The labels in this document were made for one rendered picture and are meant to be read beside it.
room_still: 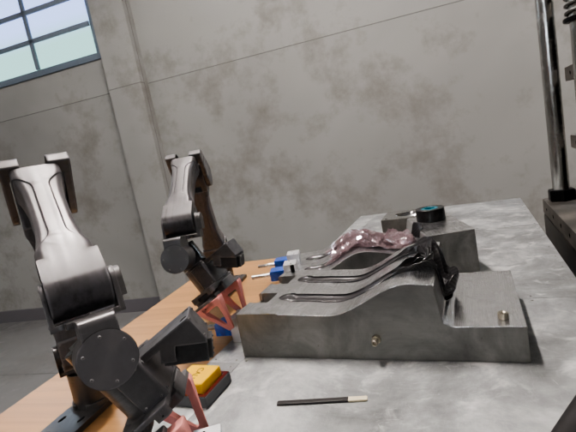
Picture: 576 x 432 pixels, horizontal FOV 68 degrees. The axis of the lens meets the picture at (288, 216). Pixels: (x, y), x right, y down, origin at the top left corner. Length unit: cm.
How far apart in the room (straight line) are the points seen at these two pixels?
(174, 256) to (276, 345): 26
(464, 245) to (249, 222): 254
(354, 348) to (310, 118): 263
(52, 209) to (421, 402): 56
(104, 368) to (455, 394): 47
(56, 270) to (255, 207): 298
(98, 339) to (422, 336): 51
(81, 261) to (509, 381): 60
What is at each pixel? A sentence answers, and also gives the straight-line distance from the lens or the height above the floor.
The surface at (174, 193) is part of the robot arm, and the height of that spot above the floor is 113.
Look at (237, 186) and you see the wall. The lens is 349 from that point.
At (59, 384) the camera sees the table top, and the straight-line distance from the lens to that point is 107.
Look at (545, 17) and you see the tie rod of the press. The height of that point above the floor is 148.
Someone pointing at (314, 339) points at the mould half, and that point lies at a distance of 82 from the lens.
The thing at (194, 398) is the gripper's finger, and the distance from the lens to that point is 62.
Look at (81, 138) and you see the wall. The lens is 423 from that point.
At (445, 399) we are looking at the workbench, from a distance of 69.
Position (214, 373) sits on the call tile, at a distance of 80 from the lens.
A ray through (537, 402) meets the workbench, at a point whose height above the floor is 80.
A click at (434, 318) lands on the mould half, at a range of 75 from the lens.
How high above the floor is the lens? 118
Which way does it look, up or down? 9 degrees down
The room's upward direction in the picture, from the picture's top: 11 degrees counter-clockwise
